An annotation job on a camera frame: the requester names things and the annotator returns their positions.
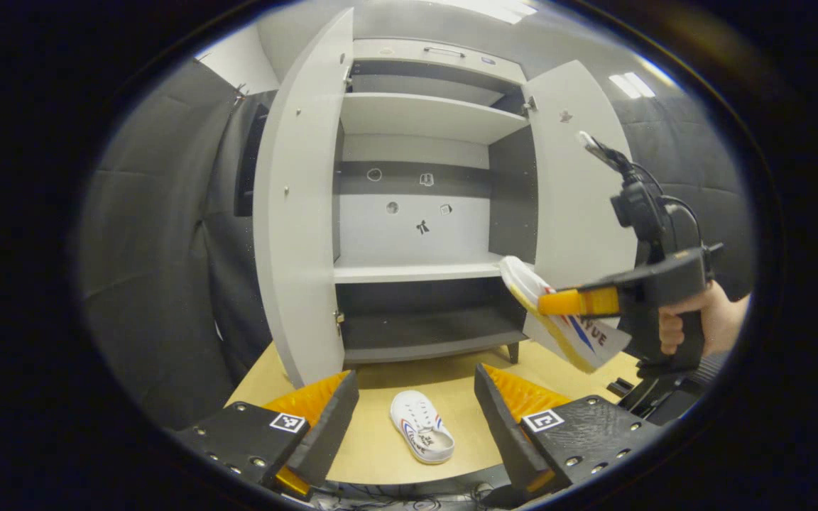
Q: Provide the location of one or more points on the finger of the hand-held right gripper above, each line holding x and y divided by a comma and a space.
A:
579, 301

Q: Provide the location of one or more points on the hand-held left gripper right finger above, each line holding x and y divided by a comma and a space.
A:
505, 433

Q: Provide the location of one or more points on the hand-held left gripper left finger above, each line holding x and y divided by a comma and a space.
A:
327, 433

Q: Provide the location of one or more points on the white canvas shoe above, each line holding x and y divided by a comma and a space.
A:
423, 429
579, 341

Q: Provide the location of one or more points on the grey shoe cabinet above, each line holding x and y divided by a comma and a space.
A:
416, 270

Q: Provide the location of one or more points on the black metal stand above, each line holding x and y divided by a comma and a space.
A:
654, 401

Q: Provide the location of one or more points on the ceiling light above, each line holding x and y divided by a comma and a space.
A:
501, 11
629, 85

